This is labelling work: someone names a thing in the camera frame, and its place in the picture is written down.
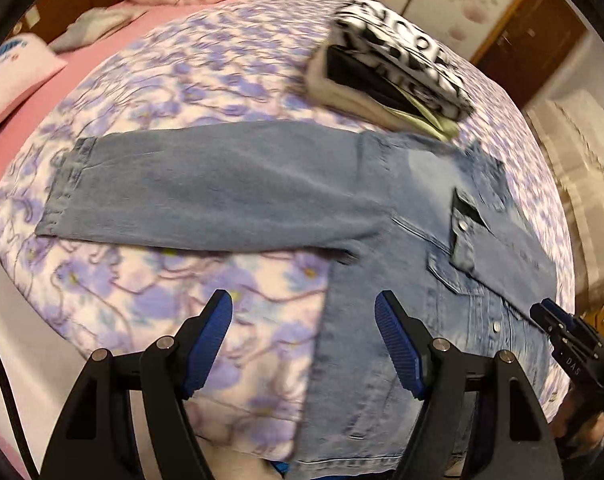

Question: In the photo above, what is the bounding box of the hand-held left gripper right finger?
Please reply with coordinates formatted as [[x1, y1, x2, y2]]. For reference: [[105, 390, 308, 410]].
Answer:
[[374, 290, 565, 480]]

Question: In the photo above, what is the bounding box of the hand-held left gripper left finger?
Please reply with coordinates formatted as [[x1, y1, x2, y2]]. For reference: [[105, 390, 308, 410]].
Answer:
[[41, 289, 233, 480]]

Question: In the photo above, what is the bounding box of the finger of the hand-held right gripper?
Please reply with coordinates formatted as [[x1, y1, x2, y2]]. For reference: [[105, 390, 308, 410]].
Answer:
[[530, 298, 604, 358]]

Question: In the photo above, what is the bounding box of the blue denim shirt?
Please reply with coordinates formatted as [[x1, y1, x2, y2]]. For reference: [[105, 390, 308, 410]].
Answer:
[[34, 122, 572, 480]]

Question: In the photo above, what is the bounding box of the stack of folded clothes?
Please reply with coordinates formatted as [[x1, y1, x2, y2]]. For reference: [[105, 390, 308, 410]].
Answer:
[[332, 0, 475, 122]]

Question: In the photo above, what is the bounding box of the orange wooden cabinet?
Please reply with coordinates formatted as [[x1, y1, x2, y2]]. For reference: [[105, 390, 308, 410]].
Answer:
[[576, 302, 604, 343]]

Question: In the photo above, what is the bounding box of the purple floral blanket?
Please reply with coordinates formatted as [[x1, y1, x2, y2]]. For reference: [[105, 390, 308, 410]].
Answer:
[[0, 0, 577, 466]]

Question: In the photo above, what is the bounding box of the white lace covered furniture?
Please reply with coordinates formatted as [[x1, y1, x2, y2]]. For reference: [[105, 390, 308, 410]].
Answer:
[[524, 90, 604, 306]]

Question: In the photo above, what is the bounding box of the light green folded garment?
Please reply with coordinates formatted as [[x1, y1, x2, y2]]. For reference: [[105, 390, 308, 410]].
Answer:
[[402, 97, 460, 142]]

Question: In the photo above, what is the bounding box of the cream folded garment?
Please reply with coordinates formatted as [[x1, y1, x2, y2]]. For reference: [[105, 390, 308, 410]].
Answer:
[[304, 47, 417, 131]]

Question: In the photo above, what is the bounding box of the brown wooden door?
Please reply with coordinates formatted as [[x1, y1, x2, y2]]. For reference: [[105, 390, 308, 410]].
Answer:
[[469, 0, 590, 108]]

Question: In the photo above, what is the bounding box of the black folded garment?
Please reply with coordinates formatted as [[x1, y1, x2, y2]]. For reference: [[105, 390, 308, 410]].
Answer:
[[327, 46, 423, 116]]

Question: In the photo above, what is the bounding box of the pink bed sheet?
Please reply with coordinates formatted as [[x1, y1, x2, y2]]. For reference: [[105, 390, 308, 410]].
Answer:
[[0, 0, 153, 211]]

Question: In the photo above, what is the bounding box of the pink and white pillow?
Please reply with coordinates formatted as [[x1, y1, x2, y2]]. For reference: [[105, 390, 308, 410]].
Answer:
[[0, 32, 68, 141]]

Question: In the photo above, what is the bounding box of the grey white crumpled cloth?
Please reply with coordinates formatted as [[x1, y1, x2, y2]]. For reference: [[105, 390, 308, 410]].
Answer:
[[49, 6, 148, 53]]

